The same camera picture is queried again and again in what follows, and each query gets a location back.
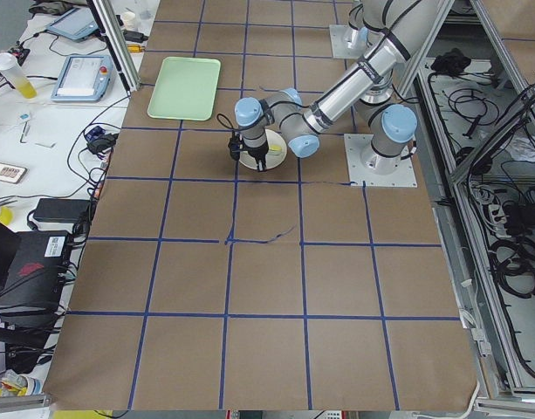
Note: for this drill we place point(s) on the bottle with yellow liquid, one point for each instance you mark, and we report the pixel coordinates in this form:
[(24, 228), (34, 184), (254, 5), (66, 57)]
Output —
[(11, 70)]

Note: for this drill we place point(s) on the aluminium frame post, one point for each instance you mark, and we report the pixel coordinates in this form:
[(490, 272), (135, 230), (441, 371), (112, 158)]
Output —
[(105, 18)]

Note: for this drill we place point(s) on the mint green tray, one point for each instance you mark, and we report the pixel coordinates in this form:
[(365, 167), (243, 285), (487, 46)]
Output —
[(185, 89)]

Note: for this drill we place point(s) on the near teach pendant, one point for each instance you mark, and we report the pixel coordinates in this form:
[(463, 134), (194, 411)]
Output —
[(83, 78)]

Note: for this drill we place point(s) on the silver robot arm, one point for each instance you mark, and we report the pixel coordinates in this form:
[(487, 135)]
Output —
[(364, 25), (391, 33)]

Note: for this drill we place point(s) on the teach pendant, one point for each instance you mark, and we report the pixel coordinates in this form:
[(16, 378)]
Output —
[(76, 25), (83, 78)]

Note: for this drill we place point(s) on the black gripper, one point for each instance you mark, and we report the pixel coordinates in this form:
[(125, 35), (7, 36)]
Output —
[(257, 154)]

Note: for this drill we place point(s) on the far teach pendant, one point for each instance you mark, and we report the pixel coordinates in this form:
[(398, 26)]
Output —
[(76, 25)]

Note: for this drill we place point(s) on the black power brick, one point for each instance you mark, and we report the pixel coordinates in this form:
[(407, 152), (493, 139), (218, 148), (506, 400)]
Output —
[(57, 210)]

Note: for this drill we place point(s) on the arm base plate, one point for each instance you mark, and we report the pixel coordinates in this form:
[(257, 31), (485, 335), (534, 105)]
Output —
[(345, 41), (367, 168)]

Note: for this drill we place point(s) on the black laptop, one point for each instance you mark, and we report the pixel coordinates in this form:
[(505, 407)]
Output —
[(31, 266)]

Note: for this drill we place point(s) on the smartphone on table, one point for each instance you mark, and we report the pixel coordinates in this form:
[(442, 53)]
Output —
[(11, 173)]

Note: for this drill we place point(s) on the white paper cup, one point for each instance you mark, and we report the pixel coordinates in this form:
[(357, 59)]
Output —
[(129, 20)]

